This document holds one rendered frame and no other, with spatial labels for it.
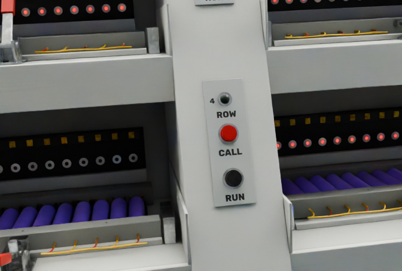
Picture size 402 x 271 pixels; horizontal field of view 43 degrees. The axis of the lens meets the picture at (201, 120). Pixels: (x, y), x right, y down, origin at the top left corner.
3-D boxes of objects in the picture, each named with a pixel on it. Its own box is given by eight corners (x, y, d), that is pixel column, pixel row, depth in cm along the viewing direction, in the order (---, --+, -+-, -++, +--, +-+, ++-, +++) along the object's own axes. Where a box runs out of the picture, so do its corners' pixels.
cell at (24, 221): (38, 220, 60) (28, 243, 53) (22, 222, 59) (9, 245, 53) (36, 205, 59) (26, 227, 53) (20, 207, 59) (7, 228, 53)
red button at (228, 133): (238, 140, 49) (236, 124, 49) (221, 142, 49) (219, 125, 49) (236, 142, 50) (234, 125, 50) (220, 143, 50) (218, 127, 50)
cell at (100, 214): (109, 213, 61) (107, 235, 54) (94, 215, 60) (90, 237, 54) (108, 198, 60) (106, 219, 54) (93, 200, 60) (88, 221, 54)
